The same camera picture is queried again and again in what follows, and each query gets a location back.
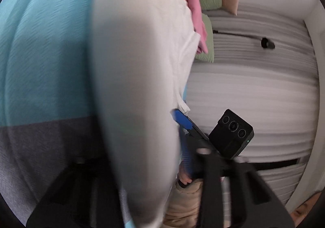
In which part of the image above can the green pillow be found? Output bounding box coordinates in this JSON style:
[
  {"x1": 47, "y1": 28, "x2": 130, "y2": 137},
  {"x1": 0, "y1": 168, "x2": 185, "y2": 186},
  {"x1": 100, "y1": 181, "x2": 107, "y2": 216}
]
[{"x1": 194, "y1": 0, "x2": 224, "y2": 63}]

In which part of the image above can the blue grey patterned bed sheet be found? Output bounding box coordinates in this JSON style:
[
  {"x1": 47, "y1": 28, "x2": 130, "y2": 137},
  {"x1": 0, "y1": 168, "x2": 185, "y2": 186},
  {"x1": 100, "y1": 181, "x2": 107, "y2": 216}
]
[{"x1": 0, "y1": 0, "x2": 188, "y2": 228}]

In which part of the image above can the pink garment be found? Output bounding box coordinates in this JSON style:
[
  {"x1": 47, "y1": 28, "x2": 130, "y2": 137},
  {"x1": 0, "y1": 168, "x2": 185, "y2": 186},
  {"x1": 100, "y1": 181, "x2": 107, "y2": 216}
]
[{"x1": 175, "y1": 0, "x2": 209, "y2": 54}]

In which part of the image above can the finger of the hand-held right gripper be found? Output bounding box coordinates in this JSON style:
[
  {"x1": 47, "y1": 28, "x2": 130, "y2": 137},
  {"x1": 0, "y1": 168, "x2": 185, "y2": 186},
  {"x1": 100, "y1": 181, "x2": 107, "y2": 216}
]
[{"x1": 171, "y1": 108, "x2": 210, "y2": 142}]

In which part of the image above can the white ribbed bed side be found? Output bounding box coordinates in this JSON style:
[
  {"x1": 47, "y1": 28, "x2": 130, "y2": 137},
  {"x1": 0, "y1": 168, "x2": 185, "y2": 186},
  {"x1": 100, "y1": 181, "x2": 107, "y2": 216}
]
[{"x1": 184, "y1": 2, "x2": 320, "y2": 208}]

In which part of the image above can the cream cloth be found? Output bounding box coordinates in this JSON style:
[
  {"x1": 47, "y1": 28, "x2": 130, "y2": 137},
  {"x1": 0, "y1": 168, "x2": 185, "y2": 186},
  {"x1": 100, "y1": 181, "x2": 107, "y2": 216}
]
[{"x1": 90, "y1": 0, "x2": 184, "y2": 228}]

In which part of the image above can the black corded device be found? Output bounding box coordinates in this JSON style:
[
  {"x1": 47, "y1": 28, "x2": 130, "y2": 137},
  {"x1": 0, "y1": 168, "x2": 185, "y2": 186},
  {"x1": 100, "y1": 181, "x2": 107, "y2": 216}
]
[{"x1": 213, "y1": 29, "x2": 276, "y2": 50}]

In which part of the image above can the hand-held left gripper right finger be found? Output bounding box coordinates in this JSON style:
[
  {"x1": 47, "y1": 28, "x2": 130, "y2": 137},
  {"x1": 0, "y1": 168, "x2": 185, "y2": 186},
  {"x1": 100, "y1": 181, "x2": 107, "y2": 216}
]
[{"x1": 179, "y1": 126, "x2": 295, "y2": 228}]

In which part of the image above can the white cloth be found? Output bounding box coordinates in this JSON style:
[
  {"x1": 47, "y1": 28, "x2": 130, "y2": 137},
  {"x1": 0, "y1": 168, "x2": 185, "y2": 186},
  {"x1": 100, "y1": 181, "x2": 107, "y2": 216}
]
[{"x1": 169, "y1": 0, "x2": 201, "y2": 115}]

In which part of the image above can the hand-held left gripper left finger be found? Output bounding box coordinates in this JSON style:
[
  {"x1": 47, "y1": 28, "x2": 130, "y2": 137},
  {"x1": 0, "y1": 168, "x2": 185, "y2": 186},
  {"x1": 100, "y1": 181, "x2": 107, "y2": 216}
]
[{"x1": 26, "y1": 156, "x2": 132, "y2": 228}]

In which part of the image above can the person's right hand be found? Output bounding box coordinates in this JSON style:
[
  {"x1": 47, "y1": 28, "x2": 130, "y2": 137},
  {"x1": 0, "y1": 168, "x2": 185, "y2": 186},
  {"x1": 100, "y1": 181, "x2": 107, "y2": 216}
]
[{"x1": 176, "y1": 164, "x2": 195, "y2": 189}]

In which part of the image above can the person's face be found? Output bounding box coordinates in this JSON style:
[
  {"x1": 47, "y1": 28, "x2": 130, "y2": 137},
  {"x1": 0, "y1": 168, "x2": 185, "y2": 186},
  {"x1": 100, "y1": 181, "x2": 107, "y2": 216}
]
[{"x1": 289, "y1": 192, "x2": 323, "y2": 226}]

